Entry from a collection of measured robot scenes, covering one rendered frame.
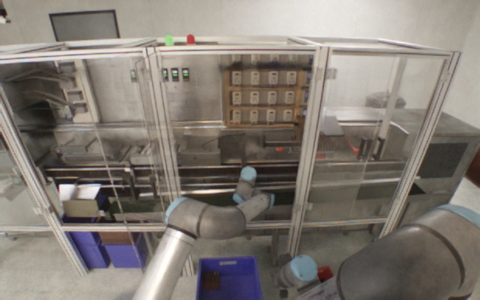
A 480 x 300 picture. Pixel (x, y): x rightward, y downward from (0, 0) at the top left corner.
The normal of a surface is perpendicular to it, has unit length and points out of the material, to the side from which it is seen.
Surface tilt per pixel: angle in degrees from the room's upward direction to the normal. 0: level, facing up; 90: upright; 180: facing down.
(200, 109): 90
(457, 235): 15
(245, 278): 0
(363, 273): 53
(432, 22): 90
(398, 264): 39
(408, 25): 90
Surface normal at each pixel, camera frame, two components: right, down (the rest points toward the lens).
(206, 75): 0.04, 0.48
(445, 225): -0.04, -0.91
